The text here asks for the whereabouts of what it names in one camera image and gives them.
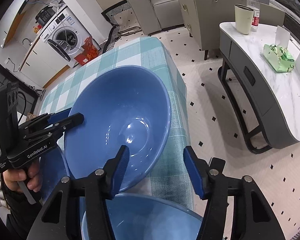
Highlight light blue ribbed bowl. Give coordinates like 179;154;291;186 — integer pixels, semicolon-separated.
40;146;70;202

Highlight large dark blue bowl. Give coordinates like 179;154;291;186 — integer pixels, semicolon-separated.
64;66;172;191

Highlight white kitchen base cabinets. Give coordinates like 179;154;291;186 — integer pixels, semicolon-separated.
20;28;74;88

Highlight person left hand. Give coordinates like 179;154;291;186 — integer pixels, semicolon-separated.
3;159;42;192

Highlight red cardboard box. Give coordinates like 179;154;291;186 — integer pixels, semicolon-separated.
74;36;99;66

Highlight white washing machine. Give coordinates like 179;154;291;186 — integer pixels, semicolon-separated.
40;7;90;68

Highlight teal checked tablecloth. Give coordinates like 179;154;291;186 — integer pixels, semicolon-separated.
40;37;194;209

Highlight black pressure cooker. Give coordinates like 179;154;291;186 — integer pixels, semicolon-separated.
35;5;56;27

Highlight marble coffee table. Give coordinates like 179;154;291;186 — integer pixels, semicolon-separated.
217;22;300;154

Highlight grey sofa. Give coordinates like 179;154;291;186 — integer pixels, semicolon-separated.
127;0;184;35

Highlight green tissue pack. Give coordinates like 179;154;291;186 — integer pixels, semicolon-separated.
263;44;295;73

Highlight grey drawer cabinet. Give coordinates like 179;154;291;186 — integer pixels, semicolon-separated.
174;0;286;61

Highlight beige tumbler cup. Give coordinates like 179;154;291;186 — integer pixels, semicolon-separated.
235;4;254;35

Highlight plastic water bottle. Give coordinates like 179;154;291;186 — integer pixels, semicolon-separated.
247;0;260;32

